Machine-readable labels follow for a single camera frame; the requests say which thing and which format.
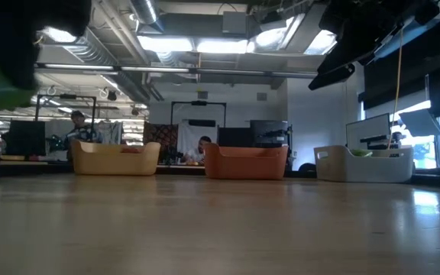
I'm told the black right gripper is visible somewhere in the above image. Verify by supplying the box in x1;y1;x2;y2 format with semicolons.
307;0;440;92

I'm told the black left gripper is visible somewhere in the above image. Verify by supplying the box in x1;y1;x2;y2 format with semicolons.
0;0;93;92

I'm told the monitor with white screen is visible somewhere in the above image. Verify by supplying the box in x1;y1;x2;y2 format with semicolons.
345;112;392;151

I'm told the white plastic basket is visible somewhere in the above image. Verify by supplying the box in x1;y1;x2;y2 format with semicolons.
313;144;415;183

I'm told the grey tilted panel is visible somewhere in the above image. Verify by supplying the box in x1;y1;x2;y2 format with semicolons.
398;108;440;138

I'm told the grey ceiling pipe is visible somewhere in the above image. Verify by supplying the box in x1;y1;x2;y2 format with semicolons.
36;63;346;81

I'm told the grey ceiling box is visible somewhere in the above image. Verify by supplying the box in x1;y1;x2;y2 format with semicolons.
222;11;248;35

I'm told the ceiling light panel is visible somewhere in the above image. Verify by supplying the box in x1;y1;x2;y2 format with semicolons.
196;37;250;55
137;35;195;53

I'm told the orange plastic basket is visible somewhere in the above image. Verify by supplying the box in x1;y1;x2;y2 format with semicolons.
203;142;290;181

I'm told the yellow plastic basket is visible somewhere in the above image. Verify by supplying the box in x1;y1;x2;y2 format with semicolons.
70;139;162;176

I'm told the white backdrop sheet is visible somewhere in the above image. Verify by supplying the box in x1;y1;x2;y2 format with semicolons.
176;118;218;166

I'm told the dark patterned cloth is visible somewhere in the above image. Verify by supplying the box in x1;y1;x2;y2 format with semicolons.
143;121;180;164

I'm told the yellow hanging cord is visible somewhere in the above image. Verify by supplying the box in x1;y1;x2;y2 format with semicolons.
387;26;405;150

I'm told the blue-grey rectangular ceiling duct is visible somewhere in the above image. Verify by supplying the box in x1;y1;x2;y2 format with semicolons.
372;11;440;62

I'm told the black frame knob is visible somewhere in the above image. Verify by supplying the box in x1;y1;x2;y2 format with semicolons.
297;162;318;179

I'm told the black background rig frame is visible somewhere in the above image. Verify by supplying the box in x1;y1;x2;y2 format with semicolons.
170;100;228;127

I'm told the silver round ceiling duct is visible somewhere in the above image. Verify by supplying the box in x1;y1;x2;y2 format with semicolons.
130;0;159;24

